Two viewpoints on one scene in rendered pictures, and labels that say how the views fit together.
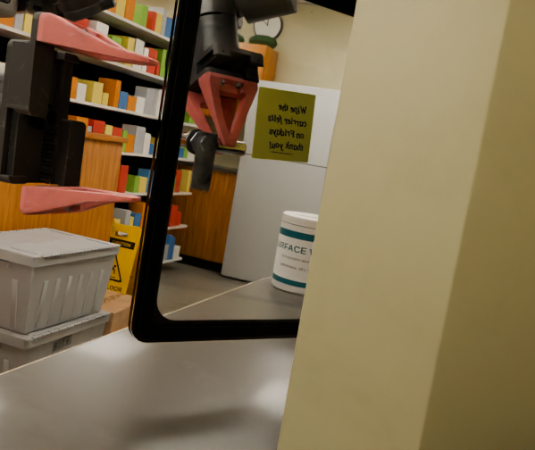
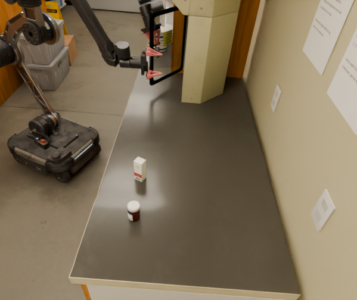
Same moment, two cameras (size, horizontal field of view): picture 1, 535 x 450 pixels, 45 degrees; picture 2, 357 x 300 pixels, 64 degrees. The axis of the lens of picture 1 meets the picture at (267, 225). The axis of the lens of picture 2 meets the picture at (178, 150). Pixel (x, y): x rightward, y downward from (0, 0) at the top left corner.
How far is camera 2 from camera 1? 111 cm
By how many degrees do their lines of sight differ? 39
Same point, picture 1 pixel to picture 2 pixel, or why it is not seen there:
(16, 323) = (44, 61)
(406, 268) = (198, 72)
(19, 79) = (143, 61)
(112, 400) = (150, 96)
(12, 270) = not seen: hidden behind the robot
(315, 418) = (186, 93)
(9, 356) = (46, 73)
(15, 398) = (137, 100)
